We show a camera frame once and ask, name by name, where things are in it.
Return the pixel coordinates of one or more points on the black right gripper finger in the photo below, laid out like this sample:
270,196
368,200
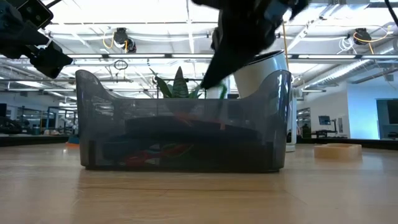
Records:
217,74

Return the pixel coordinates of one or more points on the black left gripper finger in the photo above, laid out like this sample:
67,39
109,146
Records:
65,67
49,60

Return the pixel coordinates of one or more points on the translucent grey plastic bin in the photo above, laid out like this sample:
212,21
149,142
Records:
186,105

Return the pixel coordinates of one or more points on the orange rubber band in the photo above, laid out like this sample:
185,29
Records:
72,145

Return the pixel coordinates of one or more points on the green snake plant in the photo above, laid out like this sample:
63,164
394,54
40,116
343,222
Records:
179,84

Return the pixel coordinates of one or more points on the white cylinder with black rim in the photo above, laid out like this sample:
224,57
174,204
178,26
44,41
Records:
264,77

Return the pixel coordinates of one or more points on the background computer monitor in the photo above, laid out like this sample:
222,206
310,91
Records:
325,120

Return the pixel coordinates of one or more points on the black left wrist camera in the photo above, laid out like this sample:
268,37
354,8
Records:
34,12

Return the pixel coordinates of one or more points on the white stand post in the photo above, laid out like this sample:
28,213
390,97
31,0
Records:
292,124

